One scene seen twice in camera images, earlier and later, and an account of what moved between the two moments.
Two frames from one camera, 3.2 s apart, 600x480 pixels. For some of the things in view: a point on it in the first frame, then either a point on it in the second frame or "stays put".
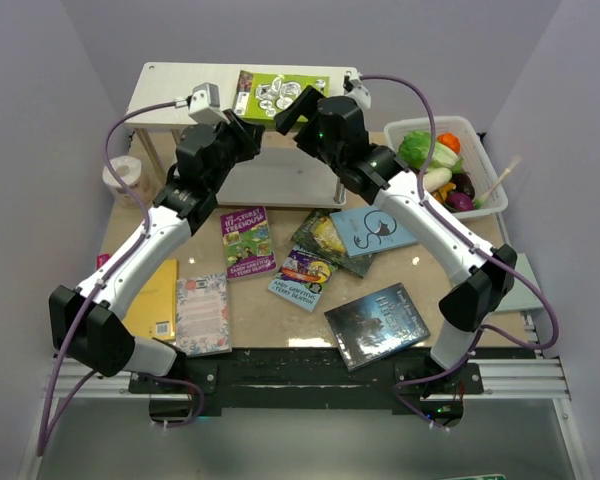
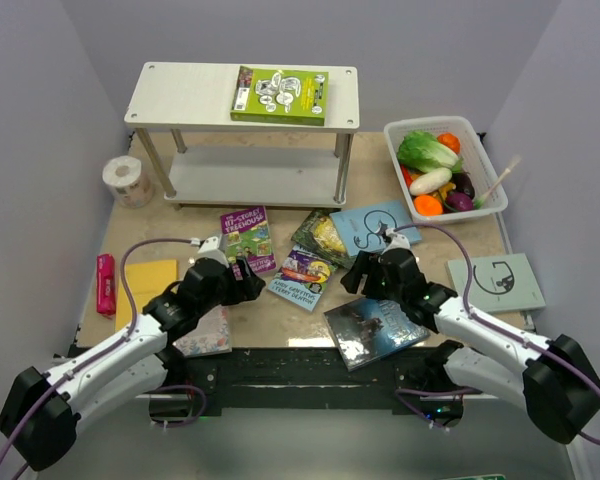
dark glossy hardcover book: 375,325 stays put
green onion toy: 480,199 stays put
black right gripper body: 310,139 to 376,285
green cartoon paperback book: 261,95 stays put
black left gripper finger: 251,135 to 255,286
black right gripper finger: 303,105 to 352,279
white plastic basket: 493,200 stays put
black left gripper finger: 235,121 to 245,269
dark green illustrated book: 318,234 stays put
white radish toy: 435,178 stays put
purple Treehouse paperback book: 248,243 stays put
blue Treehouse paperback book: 302,278 stays put
